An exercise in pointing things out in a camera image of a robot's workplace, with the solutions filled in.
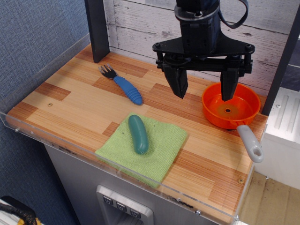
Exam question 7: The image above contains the green toy cucumber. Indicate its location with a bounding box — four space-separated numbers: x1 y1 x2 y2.
128 115 149 154

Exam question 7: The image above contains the green cloth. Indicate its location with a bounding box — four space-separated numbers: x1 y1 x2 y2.
95 113 188 188

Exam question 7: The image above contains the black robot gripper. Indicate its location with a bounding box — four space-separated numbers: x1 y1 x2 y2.
152 7 255 101

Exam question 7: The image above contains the white ribbed appliance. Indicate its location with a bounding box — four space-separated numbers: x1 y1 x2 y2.
254 88 300 189

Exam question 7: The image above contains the dark grey post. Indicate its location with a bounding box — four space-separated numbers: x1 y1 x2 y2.
84 0 110 63
261 20 300 116

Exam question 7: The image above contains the silver toy fridge cabinet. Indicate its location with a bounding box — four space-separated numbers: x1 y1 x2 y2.
43 143 225 225

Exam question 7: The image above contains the right dark grey post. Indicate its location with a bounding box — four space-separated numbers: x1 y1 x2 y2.
261 20 300 116

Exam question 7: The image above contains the orange pan with grey handle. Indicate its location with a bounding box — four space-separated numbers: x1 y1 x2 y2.
202 83 264 163

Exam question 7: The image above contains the blue handled fork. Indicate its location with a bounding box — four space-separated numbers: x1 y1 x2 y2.
98 64 143 105

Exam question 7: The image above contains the clear acrylic guard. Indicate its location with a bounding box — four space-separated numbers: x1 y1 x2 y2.
0 37 253 224

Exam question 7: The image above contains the black and yellow cable bundle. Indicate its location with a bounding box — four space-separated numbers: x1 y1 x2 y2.
0 196 42 225

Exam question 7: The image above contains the left dark grey post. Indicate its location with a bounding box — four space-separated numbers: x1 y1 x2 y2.
84 0 110 63

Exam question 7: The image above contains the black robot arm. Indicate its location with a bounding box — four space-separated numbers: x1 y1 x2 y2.
152 0 255 101

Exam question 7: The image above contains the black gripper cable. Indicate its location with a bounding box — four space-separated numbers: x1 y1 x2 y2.
217 0 249 30

